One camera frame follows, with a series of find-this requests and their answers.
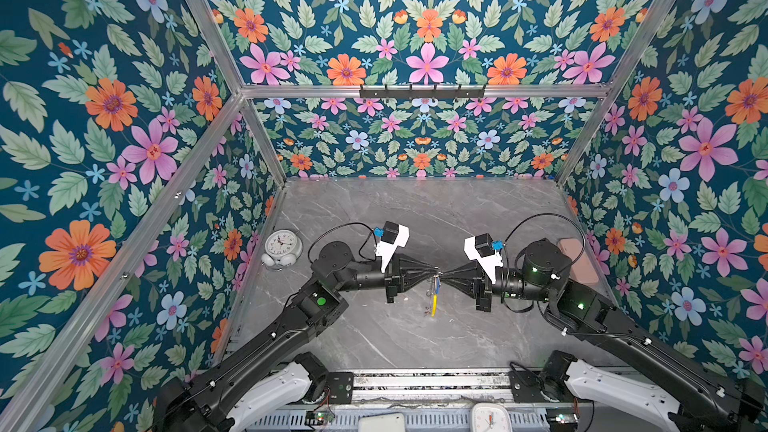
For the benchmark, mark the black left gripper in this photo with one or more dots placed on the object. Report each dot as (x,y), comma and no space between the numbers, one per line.
(393,276)

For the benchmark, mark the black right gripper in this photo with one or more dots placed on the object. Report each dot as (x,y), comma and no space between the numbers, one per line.
(483,287)

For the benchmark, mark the large grey perforated keyring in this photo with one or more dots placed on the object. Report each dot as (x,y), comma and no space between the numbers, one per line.
(434,300)

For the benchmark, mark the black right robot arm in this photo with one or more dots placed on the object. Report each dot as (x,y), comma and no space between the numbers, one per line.
(675,393)

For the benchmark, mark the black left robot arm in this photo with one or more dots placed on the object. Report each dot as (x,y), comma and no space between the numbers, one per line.
(271,370)

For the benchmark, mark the pink rectangular case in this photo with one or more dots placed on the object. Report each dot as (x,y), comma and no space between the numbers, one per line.
(582,270)

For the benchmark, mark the white square clock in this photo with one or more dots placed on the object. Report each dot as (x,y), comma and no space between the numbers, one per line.
(489,417)

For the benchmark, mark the white alarm clock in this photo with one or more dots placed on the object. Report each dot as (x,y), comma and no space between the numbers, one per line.
(282,249)

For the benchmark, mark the white device at front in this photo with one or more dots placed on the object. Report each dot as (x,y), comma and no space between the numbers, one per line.
(394,422)

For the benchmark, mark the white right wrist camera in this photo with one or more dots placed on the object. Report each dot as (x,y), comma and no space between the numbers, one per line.
(486,252)

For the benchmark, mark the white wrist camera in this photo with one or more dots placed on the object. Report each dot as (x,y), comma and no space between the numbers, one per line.
(389,238)
(486,252)

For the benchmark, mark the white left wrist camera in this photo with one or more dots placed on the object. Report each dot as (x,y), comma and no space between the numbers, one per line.
(389,238)

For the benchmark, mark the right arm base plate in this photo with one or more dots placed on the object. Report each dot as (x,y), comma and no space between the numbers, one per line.
(529,387)

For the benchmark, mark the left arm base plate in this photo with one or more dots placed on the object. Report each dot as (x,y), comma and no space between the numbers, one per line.
(335,388)

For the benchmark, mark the black hook rail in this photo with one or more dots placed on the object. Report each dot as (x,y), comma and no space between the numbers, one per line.
(408,92)

